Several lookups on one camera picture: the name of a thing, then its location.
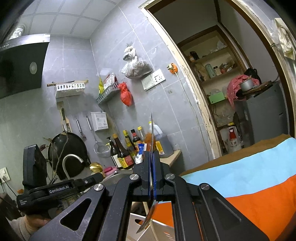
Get white wall switch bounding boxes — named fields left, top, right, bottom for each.
left=141, top=75, right=155, bottom=91

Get orange seasoning packet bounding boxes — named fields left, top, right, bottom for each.
left=144, top=133, right=154, bottom=152

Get green box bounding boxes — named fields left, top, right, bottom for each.
left=208, top=92, right=226, bottom=105

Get long wooden-handled tool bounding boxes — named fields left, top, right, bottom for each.
left=47, top=79, right=89, bottom=88

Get green thermos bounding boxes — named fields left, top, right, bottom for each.
left=205, top=64, right=216, bottom=79

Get dark pump dispenser bottle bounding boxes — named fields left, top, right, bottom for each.
left=107, top=137, right=119, bottom=169

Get wooden shelf unit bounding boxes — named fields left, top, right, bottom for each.
left=178, top=24, right=252, bottom=130

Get grey cabinet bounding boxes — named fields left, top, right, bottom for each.
left=233, top=82, right=290, bottom=147

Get white wall socket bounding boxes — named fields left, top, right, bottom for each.
left=151, top=68, right=166, bottom=84

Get clear bag of dried goods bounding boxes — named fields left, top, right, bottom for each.
left=120, top=56, right=152, bottom=79

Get steel pot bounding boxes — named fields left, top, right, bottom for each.
left=239, top=77, right=255, bottom=92

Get hanging wire strainer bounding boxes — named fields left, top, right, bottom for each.
left=86, top=116, right=112, bottom=159

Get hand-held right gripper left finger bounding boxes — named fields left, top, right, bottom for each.
left=29, top=151, right=152, bottom=241

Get black hanging wok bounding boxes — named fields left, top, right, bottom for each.
left=47, top=132, right=91, bottom=180

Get white plastic utensil basket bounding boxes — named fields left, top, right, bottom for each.
left=128, top=212, right=176, bottom=241

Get white door frame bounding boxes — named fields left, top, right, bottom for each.
left=140, top=0, right=296, bottom=163

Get red plastic bag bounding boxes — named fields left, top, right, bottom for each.
left=118, top=82, right=133, bottom=107

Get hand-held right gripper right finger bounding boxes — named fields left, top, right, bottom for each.
left=153, top=151, right=270, bottom=241

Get dark wooden board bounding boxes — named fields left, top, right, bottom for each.
left=240, top=81, right=273, bottom=95

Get white wall outlet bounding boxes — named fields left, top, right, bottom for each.
left=0, top=167, right=11, bottom=182

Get person's left forearm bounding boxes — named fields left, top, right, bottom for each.
left=8, top=217, right=47, bottom=240

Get large cooking oil jug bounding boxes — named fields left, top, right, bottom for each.
left=148, top=124, right=174, bottom=158

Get cream rubber gloves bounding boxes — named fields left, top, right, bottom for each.
left=272, top=18, right=296, bottom=61

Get white plastic bag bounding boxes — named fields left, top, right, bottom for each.
left=123, top=45, right=137, bottom=61

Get red label plastic bottle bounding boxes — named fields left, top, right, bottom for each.
left=227, top=123, right=242, bottom=153

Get foil exhaust duct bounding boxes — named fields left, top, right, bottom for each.
left=9, top=24, right=26, bottom=40

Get grey wall shelf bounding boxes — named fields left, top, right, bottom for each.
left=96, top=86, right=121, bottom=105

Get steel table knife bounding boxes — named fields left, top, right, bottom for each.
left=136, top=113, right=160, bottom=234

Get curved steel faucet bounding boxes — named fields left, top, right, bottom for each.
left=62, top=154, right=84, bottom=180

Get yellow-capped sauce bottle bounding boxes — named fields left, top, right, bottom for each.
left=122, top=130, right=137, bottom=160

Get white power cable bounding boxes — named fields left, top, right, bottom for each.
left=176, top=71, right=210, bottom=149

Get pink scrub sponge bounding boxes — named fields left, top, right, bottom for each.
left=104, top=166, right=119, bottom=177

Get black range hood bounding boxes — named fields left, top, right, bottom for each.
left=0, top=34, right=51, bottom=100

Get person's left hand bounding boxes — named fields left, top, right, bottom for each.
left=24, top=213, right=53, bottom=228

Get white plastic wall basket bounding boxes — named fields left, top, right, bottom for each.
left=55, top=82, right=86, bottom=98

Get red-capped sauce bottle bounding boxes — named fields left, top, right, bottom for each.
left=131, top=129, right=142, bottom=146

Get hanging steel spatula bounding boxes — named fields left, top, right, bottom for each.
left=76, top=119, right=88, bottom=142

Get white and blue packet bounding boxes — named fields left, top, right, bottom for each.
left=134, top=143, right=145, bottom=165

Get row of seasoning packets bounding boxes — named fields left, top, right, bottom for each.
left=99, top=73, right=119, bottom=95

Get pink cloth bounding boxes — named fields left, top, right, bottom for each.
left=227, top=75, right=259, bottom=107

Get striped multicoloured blanket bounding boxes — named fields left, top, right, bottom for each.
left=146, top=134, right=296, bottom=241

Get large soy sauce bottle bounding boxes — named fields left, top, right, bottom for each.
left=112, top=134, right=134, bottom=169

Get white wall holder box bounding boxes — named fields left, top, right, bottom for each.
left=91, top=112, right=109, bottom=132

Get black bag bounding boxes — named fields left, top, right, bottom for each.
left=244, top=68, right=262, bottom=85

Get hanging wooden board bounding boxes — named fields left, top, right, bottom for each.
left=60, top=108, right=71, bottom=133

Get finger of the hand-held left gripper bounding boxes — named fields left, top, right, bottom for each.
left=74, top=173, right=104, bottom=193

